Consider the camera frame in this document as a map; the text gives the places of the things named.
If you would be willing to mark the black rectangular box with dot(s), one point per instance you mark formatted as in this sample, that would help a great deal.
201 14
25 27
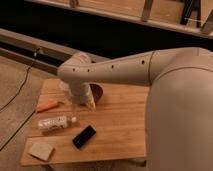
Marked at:
84 136

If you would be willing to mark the dark brown ceramic bowl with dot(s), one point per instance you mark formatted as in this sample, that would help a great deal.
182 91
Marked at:
97 92

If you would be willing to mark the clear plastic bottle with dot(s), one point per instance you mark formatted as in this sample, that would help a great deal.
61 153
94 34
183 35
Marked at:
55 123

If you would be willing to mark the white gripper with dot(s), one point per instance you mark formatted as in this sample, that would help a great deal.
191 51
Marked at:
81 94

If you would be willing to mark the orange carrot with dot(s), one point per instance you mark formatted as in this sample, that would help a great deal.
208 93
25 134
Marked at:
47 106

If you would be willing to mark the tan sponge block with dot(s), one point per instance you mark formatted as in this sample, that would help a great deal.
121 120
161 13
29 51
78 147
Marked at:
41 150

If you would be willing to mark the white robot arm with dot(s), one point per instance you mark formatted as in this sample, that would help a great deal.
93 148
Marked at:
179 107

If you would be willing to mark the wooden table board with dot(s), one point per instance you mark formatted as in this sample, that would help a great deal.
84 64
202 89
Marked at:
118 121

